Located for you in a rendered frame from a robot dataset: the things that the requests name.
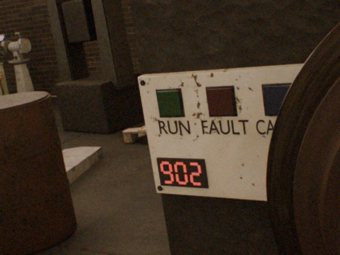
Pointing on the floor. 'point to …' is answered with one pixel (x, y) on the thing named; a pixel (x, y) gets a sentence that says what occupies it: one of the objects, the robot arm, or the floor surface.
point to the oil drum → (32, 176)
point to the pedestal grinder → (19, 61)
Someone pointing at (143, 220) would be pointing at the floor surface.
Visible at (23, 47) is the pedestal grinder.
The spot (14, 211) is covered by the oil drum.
